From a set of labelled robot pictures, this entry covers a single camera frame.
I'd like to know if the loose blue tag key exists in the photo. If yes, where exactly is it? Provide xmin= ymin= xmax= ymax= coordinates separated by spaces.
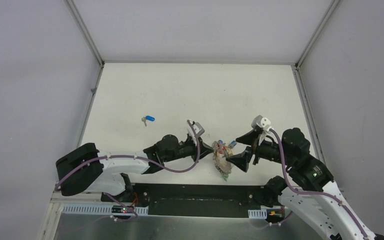
xmin=141 ymin=115 xmax=155 ymax=127

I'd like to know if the left white cable duct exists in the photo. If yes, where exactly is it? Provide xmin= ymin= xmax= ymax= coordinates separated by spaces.
xmin=62 ymin=203 xmax=134 ymax=216

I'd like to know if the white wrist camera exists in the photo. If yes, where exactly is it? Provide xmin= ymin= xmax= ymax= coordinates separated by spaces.
xmin=192 ymin=121 xmax=205 ymax=137
xmin=251 ymin=115 xmax=272 ymax=132

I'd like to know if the black mounting base plate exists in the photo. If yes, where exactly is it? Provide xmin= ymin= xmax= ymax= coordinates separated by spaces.
xmin=102 ymin=183 xmax=297 ymax=219

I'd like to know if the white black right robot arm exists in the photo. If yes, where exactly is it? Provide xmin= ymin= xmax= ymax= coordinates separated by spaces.
xmin=226 ymin=127 xmax=384 ymax=240

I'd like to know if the white cable duct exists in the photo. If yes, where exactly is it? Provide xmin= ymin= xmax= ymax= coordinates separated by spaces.
xmin=247 ymin=208 xmax=268 ymax=220
xmin=62 ymin=203 xmax=134 ymax=216

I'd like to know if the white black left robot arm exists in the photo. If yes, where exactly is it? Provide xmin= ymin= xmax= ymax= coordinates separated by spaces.
xmin=55 ymin=133 xmax=214 ymax=203

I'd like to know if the right white cable duct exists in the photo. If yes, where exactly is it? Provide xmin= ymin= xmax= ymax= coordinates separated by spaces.
xmin=247 ymin=208 xmax=268 ymax=220

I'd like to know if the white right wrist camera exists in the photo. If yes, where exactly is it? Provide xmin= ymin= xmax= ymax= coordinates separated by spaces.
xmin=251 ymin=115 xmax=272 ymax=132

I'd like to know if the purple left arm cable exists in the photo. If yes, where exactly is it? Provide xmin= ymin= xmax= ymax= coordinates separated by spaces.
xmin=54 ymin=119 xmax=202 ymax=221

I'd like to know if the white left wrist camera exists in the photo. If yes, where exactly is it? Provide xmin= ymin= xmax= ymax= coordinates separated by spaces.
xmin=192 ymin=121 xmax=205 ymax=137

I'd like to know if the blue tag key upper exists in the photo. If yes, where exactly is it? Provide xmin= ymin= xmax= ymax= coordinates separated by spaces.
xmin=228 ymin=140 xmax=237 ymax=149

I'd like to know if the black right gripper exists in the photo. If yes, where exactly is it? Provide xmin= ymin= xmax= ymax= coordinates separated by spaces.
xmin=225 ymin=128 xmax=294 ymax=172

